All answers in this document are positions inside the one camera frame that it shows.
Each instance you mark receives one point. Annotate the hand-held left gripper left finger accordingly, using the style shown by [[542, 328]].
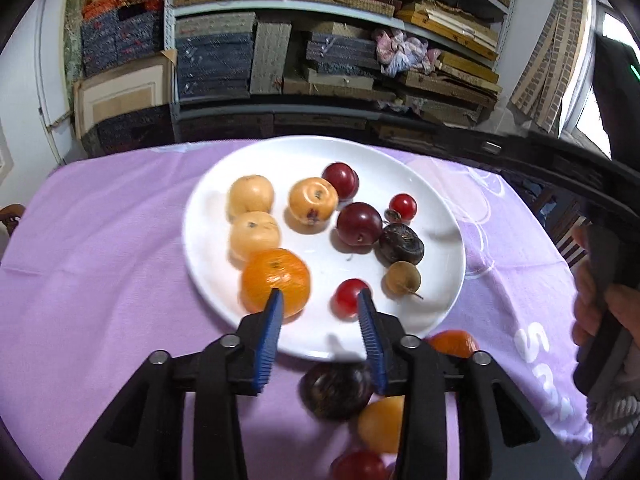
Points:
[[270, 340]]

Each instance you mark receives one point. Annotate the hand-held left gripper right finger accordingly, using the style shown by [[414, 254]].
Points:
[[372, 345]]

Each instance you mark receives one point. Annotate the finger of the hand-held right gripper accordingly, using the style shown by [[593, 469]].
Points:
[[525, 150]]

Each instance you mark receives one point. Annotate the red cherry tomato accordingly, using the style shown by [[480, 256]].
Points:
[[357, 466], [346, 297], [402, 206]]

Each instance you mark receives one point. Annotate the dark wrinkled passion fruit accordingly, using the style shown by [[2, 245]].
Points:
[[401, 243], [330, 390]]

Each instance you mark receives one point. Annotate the large mandarin orange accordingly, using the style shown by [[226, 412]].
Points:
[[275, 275]]

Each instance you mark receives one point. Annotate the small yellow fruit with stem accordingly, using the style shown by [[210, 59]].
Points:
[[401, 277]]

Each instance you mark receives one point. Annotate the small mandarin orange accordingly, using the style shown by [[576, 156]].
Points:
[[452, 342]]

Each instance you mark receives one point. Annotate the orange-yellow tomato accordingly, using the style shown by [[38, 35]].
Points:
[[380, 425]]

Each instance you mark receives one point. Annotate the white oval plate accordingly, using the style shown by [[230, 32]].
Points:
[[210, 240]]

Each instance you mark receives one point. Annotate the dark red plum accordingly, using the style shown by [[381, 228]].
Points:
[[341, 180], [359, 223]]

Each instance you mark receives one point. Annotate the striped yellow pepino melon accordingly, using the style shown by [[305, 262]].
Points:
[[310, 200]]

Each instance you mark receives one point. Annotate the person's right hand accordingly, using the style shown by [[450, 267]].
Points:
[[581, 310]]

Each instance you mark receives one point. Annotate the brick pattern sheet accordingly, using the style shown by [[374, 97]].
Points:
[[545, 70]]

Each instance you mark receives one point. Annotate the dark wooden chair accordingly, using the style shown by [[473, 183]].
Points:
[[570, 247]]

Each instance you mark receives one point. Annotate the stack of yellow wooden boxes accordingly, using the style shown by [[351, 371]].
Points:
[[450, 20]]

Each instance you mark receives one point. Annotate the pink floral cloth bundle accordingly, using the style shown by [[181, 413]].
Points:
[[400, 52]]

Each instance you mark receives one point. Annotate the purple tablecloth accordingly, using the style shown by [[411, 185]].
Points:
[[100, 285]]

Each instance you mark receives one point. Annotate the stack of grey fabric boxes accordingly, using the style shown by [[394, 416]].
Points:
[[340, 50]]

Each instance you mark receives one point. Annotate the dark blue patterned box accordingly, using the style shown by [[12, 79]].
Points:
[[130, 130]]

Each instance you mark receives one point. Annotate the upright tan woven boxes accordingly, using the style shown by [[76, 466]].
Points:
[[270, 55]]

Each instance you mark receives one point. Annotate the stack of dark blue boxes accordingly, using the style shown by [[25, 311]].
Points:
[[215, 60]]

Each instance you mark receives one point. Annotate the brown wooden chair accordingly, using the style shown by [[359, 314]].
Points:
[[11, 215]]

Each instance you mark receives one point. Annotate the open cardboard box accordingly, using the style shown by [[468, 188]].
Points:
[[120, 90]]

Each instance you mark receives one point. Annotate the white metal shelf unit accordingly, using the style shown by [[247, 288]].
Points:
[[225, 8]]

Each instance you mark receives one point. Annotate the stack of blue red boxes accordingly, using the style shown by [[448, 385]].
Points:
[[120, 40]]

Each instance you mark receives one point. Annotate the white door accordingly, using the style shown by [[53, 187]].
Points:
[[50, 85]]

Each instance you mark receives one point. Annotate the green marbled panel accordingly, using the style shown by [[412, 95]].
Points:
[[74, 30]]

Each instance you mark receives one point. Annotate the window with white frame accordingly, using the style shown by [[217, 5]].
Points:
[[585, 110]]

